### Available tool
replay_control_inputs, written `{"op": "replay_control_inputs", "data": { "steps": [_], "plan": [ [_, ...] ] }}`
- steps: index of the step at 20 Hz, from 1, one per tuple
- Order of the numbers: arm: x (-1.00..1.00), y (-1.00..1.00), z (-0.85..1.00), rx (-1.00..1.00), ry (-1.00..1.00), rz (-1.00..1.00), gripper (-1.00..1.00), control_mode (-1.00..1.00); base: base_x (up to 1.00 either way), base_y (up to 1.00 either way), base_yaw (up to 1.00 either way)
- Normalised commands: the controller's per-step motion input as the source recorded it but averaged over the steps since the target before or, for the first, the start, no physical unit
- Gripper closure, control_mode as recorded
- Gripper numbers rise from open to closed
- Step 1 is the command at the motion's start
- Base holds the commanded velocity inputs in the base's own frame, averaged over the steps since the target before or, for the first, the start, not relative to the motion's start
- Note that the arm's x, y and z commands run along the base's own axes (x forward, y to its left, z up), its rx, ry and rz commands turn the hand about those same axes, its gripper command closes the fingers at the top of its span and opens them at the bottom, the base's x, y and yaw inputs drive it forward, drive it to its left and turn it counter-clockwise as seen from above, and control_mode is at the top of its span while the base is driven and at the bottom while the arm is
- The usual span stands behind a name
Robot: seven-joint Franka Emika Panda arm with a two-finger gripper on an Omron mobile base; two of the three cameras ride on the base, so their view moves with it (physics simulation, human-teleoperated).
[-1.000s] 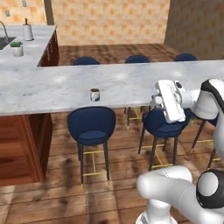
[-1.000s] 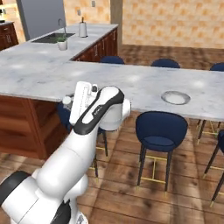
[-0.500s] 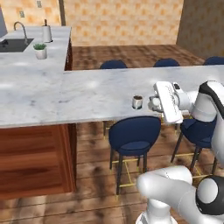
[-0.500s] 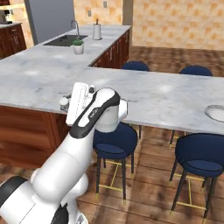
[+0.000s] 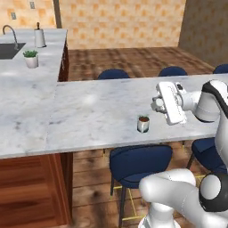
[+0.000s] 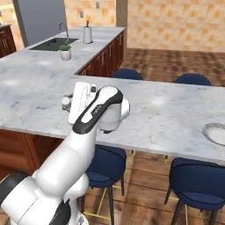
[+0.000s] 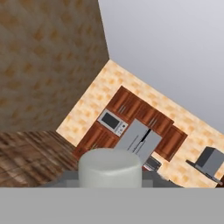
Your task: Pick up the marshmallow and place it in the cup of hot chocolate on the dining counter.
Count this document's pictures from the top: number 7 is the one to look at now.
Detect grey range hood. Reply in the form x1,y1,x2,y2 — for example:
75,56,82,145
185,146,224,185

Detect silver fridge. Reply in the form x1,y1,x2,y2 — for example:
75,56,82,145
114,117,163,166

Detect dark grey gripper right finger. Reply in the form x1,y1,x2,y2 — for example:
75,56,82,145
141,171,184,188

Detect brown wooden cupboards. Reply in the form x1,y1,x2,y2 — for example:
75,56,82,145
73,85,189,163

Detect silver microwave oven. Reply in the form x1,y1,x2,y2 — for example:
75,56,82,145
96,108,129,137

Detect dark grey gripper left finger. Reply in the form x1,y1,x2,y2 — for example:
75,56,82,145
43,170,81,188

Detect silver black small appliance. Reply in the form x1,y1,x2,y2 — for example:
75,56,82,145
142,156,162,172

